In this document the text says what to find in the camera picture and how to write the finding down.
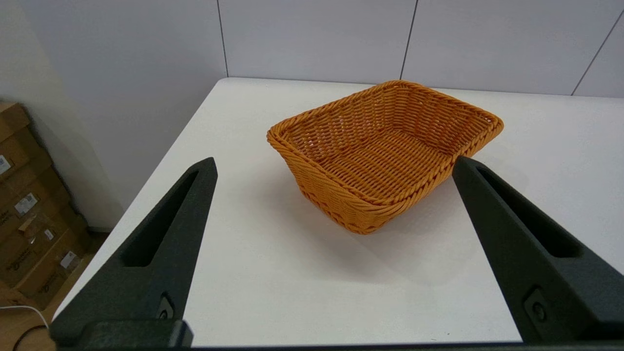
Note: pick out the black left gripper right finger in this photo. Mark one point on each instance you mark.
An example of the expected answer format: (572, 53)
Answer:
(526, 253)

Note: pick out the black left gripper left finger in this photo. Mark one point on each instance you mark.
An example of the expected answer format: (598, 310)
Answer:
(146, 253)

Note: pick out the orange woven wicker basket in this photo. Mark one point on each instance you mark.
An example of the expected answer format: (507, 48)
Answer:
(380, 161)

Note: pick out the brown cardboard box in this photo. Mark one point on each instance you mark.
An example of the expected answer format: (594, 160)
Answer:
(19, 146)
(29, 246)
(41, 190)
(48, 287)

